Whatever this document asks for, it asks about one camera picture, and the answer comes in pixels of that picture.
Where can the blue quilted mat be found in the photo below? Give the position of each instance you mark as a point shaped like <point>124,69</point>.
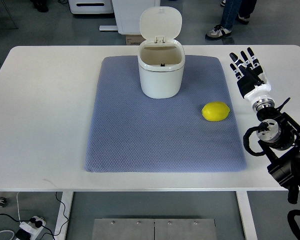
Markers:
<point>131,132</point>

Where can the white table leg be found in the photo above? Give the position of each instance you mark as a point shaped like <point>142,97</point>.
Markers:
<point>246,215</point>
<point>65,200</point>

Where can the person's leg in jeans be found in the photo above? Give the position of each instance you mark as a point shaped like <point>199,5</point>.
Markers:
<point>230,11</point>

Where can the white power strip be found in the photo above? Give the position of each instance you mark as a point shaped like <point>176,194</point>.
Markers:
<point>34,226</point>

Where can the white right table leg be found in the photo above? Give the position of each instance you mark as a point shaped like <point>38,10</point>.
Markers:
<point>246,215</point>

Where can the white cabinet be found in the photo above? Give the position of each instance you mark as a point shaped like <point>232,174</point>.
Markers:
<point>127,15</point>

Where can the white trash bin with lid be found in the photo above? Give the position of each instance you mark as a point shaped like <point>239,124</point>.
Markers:
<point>161,58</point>

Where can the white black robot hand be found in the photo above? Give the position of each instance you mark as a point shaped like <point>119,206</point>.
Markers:
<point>251,78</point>

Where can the white left table leg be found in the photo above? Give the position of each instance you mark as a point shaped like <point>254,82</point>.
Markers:
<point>65,200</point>

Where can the yellow lemon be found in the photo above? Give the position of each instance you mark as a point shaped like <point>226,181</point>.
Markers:
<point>215,111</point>

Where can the white appliance with slot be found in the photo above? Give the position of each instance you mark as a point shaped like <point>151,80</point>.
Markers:
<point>92,7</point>

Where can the grey white sneaker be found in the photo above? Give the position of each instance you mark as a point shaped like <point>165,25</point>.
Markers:
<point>218,32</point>

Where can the cardboard box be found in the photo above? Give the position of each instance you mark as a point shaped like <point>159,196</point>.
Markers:
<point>133,39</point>

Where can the metal floor plate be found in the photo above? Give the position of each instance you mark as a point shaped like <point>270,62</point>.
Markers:
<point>153,229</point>

